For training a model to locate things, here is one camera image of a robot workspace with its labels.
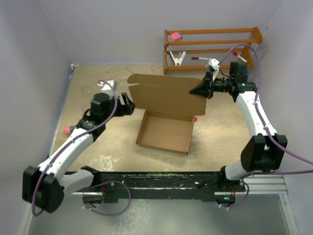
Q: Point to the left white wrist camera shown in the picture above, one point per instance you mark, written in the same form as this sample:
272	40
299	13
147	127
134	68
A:
107	85

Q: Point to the brown cardboard box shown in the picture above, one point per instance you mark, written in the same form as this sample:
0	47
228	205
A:
169	110

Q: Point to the red-capped white marker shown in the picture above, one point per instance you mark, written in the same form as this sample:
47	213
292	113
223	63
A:
239	56

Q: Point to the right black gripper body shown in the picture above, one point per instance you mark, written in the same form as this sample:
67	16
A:
220	84

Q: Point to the pink eraser block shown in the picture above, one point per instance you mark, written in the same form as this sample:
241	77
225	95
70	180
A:
176	36

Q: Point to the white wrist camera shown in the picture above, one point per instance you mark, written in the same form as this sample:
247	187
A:
213	66
107	85

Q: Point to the wooden three-tier rack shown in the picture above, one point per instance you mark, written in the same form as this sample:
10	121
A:
205	42

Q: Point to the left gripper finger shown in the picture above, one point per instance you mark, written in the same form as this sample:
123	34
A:
129	107
125	98

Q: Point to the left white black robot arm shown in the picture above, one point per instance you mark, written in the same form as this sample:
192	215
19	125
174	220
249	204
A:
45	186

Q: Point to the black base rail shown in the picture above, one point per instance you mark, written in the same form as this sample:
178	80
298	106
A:
207	186

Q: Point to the white clamp tool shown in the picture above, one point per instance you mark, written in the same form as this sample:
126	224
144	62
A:
177	60

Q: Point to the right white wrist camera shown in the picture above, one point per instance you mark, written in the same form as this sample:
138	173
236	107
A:
213	66

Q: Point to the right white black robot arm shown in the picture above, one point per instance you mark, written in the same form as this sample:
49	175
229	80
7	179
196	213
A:
261	153

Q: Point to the aluminium extrusion frame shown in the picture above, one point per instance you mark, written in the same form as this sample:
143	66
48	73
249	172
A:
250	214

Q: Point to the brown-capped white marker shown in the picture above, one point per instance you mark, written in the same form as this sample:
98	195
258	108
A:
199	58

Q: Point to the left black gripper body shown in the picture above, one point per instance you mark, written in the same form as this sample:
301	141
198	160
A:
120	110

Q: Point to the small pink green object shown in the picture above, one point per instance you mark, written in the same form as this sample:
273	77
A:
68	130

